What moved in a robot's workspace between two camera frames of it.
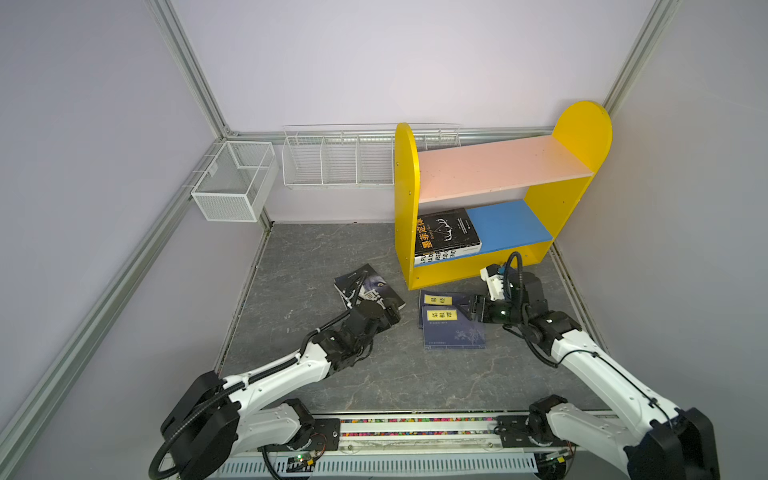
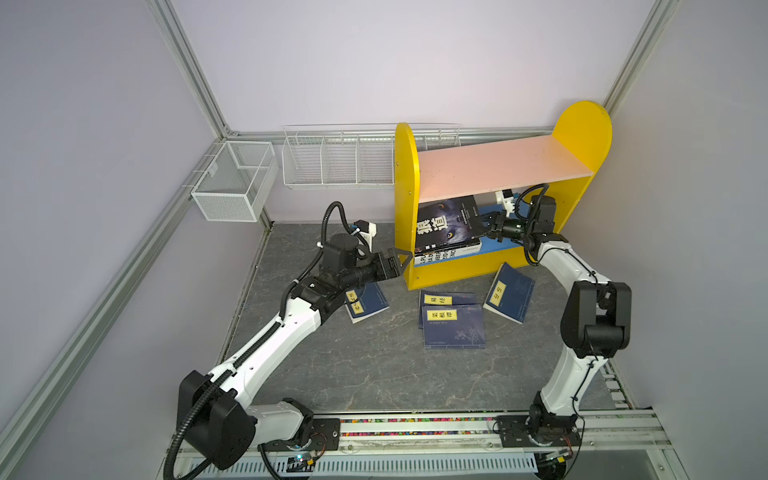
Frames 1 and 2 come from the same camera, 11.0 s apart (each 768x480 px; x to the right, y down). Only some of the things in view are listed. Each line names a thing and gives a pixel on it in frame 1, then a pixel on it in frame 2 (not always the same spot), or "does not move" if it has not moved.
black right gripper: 475,307 → 495,229
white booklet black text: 436,256 does not move
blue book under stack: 440,298 does not move
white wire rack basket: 351,155 does not move
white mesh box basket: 237,182 does not move
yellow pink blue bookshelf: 462,211 does not move
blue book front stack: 449,327 does not move
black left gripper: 387,322 → 394,270
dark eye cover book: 351,285 → 449,223
